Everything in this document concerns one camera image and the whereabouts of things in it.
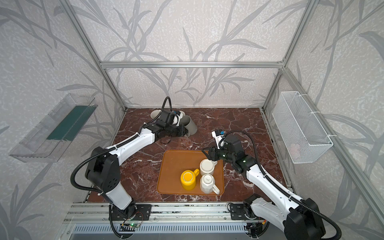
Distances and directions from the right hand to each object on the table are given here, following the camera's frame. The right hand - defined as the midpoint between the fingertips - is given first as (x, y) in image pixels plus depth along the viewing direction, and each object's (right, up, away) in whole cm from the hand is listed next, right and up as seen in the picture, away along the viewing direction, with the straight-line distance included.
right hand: (206, 144), depth 78 cm
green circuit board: (-36, -38, -7) cm, 52 cm away
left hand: (-9, +9, +8) cm, 15 cm away
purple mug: (-38, +19, +33) cm, 54 cm away
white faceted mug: (+1, -19, -6) cm, 20 cm away
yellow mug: (-9, -17, -2) cm, 20 cm away
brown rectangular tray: (-21, -14, +12) cm, 28 cm away
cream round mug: (+1, -13, +4) cm, 14 cm away
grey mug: (-11, +12, +9) cm, 19 cm away
